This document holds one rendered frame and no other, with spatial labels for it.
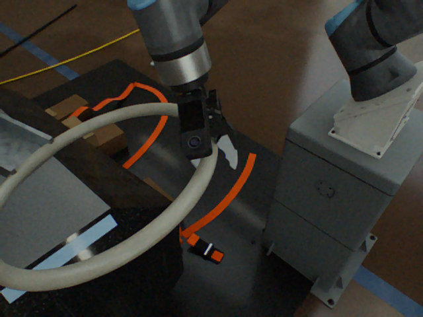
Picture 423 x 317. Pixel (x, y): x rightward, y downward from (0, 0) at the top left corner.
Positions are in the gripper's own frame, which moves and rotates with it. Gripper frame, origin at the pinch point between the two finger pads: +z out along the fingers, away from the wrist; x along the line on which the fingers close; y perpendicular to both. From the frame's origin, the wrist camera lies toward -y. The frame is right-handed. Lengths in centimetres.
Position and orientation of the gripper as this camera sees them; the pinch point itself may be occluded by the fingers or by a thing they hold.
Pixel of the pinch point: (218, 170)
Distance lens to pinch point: 66.6
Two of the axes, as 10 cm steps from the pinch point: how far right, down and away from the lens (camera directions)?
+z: 2.8, 7.5, 6.0
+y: -0.1, -6.2, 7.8
